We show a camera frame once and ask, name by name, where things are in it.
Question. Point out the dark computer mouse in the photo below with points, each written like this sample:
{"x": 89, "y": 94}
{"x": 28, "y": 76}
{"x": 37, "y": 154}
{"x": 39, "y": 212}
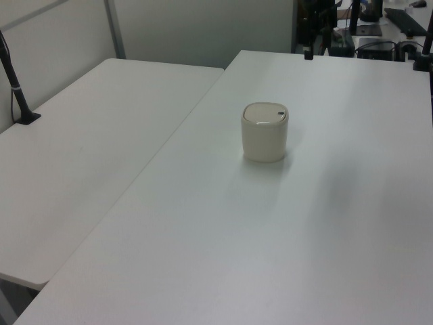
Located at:
{"x": 418, "y": 3}

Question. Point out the beige trash bin lid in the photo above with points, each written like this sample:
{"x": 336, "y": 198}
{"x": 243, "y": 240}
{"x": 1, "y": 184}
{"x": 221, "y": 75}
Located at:
{"x": 264, "y": 113}

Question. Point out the black camera pole with clamp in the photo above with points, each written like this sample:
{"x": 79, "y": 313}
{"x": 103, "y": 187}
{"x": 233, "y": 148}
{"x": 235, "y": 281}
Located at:
{"x": 15, "y": 84}

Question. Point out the grey metal partition post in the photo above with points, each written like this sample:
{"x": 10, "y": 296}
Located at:
{"x": 115, "y": 28}

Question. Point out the black electronics box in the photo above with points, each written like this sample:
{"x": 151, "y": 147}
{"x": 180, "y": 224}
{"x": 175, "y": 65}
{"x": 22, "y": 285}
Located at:
{"x": 375, "y": 48}

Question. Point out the black monitor stand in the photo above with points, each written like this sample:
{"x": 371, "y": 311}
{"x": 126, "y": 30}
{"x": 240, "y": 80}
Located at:
{"x": 363, "y": 28}

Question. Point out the black clamped camera stand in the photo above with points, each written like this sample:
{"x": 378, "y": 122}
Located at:
{"x": 423, "y": 59}

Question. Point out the beige desktop trash bin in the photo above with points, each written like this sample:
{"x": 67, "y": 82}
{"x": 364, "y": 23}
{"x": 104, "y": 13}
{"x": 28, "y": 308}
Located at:
{"x": 264, "y": 142}

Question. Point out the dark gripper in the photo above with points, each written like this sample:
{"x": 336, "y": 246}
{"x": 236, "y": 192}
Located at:
{"x": 318, "y": 8}

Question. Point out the black keyboard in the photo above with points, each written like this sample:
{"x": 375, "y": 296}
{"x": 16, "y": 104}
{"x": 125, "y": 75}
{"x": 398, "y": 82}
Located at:
{"x": 405, "y": 21}

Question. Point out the white side table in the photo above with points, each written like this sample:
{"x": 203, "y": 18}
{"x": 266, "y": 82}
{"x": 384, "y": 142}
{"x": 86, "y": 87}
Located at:
{"x": 84, "y": 152}

